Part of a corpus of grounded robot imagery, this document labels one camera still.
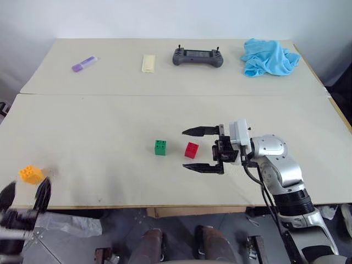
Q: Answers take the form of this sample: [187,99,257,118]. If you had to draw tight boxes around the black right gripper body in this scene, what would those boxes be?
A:
[211,134,239,166]

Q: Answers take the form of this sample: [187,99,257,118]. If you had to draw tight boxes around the crumpled light blue cloth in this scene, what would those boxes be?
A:
[240,38,301,78]

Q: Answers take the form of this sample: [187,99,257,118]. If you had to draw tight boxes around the clear plastic bag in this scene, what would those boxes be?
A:
[35,212,103,246]

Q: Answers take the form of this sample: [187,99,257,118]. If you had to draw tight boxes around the red studded cube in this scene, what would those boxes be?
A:
[184,141,200,160]

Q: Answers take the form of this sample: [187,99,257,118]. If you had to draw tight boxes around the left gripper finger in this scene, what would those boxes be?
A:
[0,180,17,213]
[32,176,52,213]

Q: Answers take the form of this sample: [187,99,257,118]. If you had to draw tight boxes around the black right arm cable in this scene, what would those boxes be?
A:
[241,153,297,264]

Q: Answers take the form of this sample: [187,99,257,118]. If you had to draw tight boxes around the cream rectangular block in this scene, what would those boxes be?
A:
[140,53,157,74]

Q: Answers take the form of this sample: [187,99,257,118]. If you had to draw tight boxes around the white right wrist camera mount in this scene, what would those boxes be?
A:
[228,119,252,148]

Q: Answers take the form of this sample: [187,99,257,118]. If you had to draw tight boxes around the green studded cube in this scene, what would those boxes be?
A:
[153,139,168,157]

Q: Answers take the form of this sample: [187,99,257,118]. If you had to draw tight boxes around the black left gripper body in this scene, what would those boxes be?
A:
[0,206,39,232]

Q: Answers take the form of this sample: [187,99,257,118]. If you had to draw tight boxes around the purple highlighter pen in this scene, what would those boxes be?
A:
[71,56,99,73]

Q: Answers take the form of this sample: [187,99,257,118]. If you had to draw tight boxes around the dark brown rounded shape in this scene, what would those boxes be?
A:
[194,224,239,264]
[139,227,167,264]

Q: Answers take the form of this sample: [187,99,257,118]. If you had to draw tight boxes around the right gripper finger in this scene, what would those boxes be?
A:
[181,124,225,138]
[182,161,224,175]

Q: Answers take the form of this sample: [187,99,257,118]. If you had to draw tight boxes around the yellow studded cube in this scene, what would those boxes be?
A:
[18,164,45,186]

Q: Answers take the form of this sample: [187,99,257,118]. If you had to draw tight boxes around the grey handheld remote controller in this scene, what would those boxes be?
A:
[172,45,224,68]

